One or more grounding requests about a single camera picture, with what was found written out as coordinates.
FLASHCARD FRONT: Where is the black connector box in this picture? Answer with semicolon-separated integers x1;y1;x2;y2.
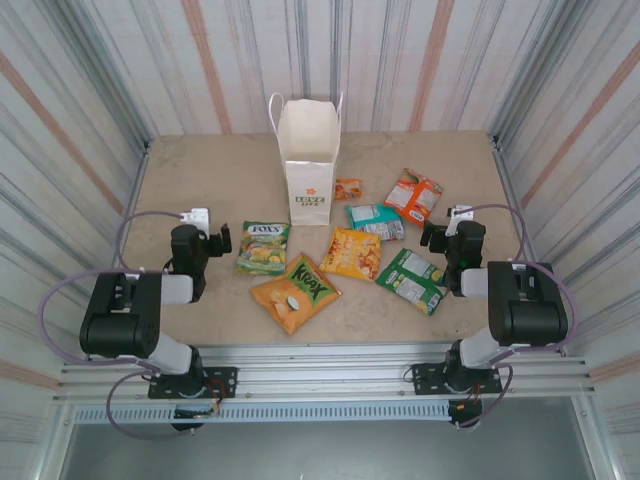
172;407;221;434
448;399;484;430

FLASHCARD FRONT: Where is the teal snack packet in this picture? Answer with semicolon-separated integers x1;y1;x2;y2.
344;202;407;243

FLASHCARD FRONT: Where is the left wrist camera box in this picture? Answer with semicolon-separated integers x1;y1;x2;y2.
180;207;210;234

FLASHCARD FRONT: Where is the green snack packet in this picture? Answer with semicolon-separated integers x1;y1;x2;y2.
374;247;447;317

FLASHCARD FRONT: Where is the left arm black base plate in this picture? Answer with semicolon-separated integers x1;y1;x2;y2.
147;366;239;400

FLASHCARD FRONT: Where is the small orange snack packet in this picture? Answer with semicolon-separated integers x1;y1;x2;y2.
333;177;365;202

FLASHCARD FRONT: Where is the white paper bag with handles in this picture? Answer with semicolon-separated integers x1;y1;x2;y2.
268;91;345;227

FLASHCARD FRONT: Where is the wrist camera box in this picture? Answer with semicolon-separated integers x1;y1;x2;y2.
446;203;475;237
180;207;210;234

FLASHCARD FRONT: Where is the orange and white snack packet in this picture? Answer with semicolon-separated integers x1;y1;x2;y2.
383;167;445;229

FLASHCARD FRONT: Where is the yellow snack bag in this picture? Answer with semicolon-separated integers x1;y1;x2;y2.
318;225;383;282

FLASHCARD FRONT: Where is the orange Krax chips bag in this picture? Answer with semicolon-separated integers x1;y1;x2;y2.
249;252;344;336

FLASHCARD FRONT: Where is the grey metal panel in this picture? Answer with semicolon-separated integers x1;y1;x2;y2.
54;397;601;480

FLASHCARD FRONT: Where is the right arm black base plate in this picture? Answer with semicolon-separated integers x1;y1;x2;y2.
410;363;504;396

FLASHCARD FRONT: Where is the green Fox's candy bag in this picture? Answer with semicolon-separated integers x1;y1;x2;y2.
234;220;292;276

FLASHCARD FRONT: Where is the aluminium mounting rail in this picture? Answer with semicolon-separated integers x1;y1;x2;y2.
52;342;599;404

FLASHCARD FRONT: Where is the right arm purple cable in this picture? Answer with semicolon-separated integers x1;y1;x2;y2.
457;202;581;431

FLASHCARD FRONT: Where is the slotted grey cable duct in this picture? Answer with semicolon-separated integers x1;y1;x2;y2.
72;403;451;425

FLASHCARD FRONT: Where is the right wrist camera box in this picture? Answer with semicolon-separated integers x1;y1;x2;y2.
446;203;475;237

